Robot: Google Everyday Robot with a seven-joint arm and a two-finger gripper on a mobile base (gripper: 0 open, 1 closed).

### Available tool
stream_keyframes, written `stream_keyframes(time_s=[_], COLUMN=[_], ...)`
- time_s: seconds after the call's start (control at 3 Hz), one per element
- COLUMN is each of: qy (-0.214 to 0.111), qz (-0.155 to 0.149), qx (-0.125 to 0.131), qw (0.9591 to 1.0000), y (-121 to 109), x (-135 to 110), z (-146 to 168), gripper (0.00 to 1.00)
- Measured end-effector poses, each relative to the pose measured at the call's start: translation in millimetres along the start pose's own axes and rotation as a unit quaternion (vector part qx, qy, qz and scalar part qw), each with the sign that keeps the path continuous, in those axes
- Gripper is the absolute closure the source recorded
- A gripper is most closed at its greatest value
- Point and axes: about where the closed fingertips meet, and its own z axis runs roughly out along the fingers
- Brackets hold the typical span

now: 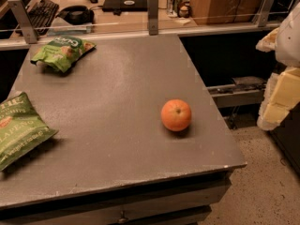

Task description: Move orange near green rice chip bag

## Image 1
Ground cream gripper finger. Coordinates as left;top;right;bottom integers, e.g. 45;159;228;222
257;67;300;130
256;28;278;53

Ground orange fruit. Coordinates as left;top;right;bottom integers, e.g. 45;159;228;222
160;99;191;131

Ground green rice chip bag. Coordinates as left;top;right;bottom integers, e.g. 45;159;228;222
30;36;96;73

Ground green jalapeno chip bag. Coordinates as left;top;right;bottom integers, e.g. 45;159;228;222
0;92;57;171

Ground wooden box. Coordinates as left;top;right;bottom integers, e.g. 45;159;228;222
189;0;262;25

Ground small brown jar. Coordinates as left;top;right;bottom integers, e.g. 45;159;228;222
178;5;190;18

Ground metal can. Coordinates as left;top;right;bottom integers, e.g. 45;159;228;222
166;0;182;17

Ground black laptop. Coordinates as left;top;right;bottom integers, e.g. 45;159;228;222
102;0;147;12

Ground black headphones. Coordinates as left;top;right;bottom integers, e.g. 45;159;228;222
57;6;94;25

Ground black keyboard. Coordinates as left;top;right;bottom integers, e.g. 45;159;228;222
27;0;59;36

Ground grey drawer rail shelf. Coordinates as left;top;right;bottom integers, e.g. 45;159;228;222
207;76;266;108

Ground grey metal rail bracket right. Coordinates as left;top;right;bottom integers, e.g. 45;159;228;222
255;0;275;27

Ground grey metal rail bracket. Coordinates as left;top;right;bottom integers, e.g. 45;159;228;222
7;0;38;44
255;0;275;27
147;0;158;36

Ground grey metal rail bracket middle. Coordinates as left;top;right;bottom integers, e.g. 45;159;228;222
147;0;158;36

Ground grey metal rail bracket left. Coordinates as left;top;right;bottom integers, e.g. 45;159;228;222
7;0;38;44

